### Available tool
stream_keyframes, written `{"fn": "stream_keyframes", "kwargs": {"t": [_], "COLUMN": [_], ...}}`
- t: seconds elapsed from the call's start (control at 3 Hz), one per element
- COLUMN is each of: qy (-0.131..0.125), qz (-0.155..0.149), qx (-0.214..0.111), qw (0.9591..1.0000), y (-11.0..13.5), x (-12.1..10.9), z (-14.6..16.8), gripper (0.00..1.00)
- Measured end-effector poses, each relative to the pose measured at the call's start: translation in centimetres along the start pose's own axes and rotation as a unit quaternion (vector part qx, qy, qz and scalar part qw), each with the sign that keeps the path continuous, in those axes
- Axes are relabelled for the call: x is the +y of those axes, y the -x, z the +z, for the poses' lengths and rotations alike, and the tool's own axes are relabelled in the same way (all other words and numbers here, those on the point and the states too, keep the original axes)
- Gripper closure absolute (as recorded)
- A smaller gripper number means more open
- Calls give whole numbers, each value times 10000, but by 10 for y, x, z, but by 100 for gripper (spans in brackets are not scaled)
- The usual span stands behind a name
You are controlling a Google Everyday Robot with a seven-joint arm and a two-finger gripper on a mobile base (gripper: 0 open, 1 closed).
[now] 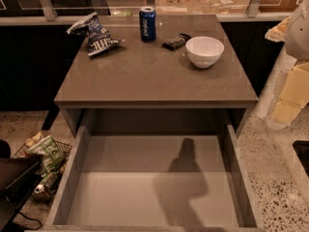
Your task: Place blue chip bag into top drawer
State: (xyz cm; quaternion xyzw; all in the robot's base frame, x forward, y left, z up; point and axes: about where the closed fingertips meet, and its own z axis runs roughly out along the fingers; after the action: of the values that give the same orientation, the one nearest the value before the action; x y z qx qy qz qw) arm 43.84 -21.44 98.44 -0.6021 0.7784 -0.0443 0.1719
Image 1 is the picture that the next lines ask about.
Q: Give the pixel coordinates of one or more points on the cream snack bag in basket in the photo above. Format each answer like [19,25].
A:
[34,139]

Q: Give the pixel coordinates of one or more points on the white bowl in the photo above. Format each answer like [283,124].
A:
[203,51]

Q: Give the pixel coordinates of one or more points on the silver can in basket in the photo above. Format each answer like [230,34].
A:
[39,189]

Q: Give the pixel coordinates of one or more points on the grey cabinet with top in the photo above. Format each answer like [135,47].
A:
[147,75]

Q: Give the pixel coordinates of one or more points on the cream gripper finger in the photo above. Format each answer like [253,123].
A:
[294,95]

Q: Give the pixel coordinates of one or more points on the cardboard box left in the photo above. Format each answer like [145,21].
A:
[178,7]

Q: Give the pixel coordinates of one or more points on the open grey top drawer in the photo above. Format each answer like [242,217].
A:
[155,183]

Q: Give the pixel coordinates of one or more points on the black wire basket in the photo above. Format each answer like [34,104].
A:
[50,180]

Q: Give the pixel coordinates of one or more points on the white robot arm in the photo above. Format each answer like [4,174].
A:
[294,32]

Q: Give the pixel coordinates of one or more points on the blue soda can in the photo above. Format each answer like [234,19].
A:
[147,24]

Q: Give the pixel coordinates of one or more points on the green chip bag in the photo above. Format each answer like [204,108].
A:
[49,153]

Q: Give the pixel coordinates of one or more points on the black box on floor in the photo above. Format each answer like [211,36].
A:
[17,180]

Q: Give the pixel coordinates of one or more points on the blue chip bag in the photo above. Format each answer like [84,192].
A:
[99,38]

